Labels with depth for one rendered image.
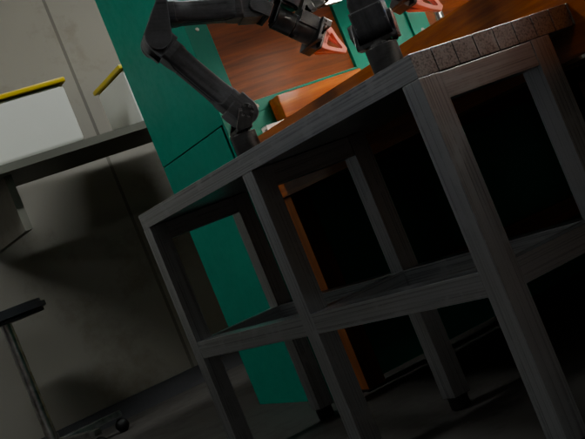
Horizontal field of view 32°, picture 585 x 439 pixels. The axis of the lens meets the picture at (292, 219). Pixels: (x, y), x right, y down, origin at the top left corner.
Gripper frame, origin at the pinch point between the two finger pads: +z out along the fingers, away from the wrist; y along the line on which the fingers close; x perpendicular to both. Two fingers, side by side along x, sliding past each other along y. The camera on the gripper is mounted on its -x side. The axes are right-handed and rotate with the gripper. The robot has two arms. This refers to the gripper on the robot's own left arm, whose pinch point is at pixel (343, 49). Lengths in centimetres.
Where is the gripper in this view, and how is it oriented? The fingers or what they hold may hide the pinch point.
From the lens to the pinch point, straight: 258.2
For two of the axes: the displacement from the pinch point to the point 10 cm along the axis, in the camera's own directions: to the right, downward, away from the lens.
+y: -4.2, 1.8, 8.9
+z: 8.7, 3.5, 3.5
